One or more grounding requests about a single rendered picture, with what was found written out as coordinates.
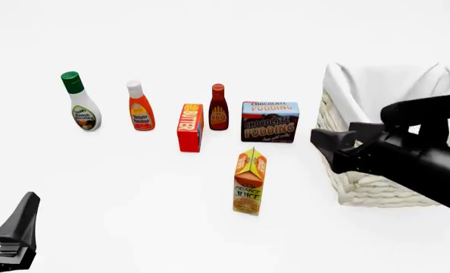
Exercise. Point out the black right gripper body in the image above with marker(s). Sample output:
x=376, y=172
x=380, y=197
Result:
x=352, y=160

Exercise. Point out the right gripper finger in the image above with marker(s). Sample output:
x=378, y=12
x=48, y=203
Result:
x=369, y=130
x=331, y=140

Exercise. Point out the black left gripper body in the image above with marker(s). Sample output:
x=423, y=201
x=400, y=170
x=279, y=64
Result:
x=5, y=258

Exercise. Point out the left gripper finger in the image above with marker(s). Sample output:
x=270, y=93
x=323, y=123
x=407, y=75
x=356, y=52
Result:
x=20, y=224

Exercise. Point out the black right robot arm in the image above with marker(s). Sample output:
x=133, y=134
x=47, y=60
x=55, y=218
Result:
x=422, y=170

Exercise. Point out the white wicker basket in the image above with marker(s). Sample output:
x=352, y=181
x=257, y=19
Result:
x=372, y=190

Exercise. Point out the white cloth basket liner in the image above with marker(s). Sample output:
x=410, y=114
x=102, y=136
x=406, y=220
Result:
x=376, y=88

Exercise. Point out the orange juice carton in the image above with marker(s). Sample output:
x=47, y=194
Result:
x=247, y=190

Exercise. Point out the chocolate pudding box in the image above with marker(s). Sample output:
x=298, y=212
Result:
x=269, y=126

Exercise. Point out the dark red BBQ sauce bottle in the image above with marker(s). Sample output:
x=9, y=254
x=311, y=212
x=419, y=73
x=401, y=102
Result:
x=218, y=112

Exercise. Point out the white ranch dressing bottle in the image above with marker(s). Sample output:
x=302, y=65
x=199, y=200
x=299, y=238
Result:
x=84, y=102

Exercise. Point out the red butter box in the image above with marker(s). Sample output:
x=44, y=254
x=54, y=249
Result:
x=189, y=130

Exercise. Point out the orange tomato ketchup bottle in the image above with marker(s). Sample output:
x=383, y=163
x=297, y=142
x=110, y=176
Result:
x=141, y=112

